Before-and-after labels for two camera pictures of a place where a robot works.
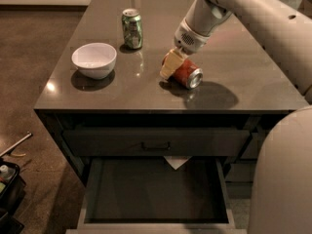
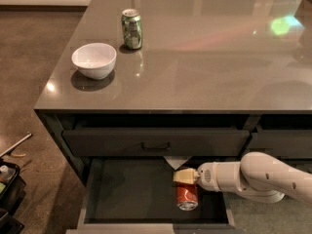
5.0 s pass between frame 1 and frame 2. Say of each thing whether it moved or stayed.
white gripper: moved
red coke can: moved
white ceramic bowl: stayed
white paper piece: stayed
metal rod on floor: stayed
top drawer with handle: stayed
